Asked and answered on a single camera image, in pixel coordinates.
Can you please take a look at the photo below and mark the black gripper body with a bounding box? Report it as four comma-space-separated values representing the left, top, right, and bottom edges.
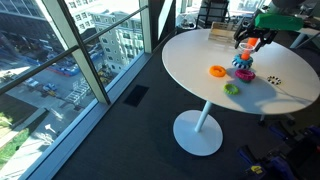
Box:
233, 19, 279, 40

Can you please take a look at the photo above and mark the small black white striped ring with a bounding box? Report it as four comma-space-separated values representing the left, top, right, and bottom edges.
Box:
266, 75, 282, 86

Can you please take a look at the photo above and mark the orange ring toss peg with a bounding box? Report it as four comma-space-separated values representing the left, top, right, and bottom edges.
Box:
240, 37, 260, 61

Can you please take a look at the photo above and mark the orange ring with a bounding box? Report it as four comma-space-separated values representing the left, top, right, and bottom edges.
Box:
209, 65, 227, 78

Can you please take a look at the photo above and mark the pink ring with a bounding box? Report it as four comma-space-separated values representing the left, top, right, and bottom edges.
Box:
234, 68, 257, 83

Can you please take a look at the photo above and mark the blue black clamp equipment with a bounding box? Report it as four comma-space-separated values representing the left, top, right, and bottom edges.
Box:
237, 123, 320, 180

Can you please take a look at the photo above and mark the white table pedestal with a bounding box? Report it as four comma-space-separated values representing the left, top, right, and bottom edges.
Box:
172, 100, 224, 157

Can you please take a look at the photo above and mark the clear plastic ring with beads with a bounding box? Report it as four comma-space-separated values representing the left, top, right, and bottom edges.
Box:
238, 42, 257, 55

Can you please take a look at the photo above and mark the black floor vent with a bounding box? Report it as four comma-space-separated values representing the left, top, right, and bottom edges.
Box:
123, 84, 150, 108

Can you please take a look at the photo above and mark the wooden tray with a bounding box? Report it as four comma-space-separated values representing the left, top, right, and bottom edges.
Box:
208, 21, 246, 44

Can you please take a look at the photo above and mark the black chair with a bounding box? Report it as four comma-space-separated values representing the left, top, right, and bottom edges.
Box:
195, 0, 231, 29

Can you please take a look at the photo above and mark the dark window frame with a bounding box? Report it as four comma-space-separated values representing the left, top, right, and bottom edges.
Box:
0, 0, 178, 180

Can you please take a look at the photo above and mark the green bumpy ring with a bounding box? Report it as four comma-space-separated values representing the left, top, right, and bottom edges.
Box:
223, 83, 240, 96

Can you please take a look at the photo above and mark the large teal black white ring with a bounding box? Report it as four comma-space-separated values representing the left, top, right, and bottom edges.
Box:
231, 53, 254, 70

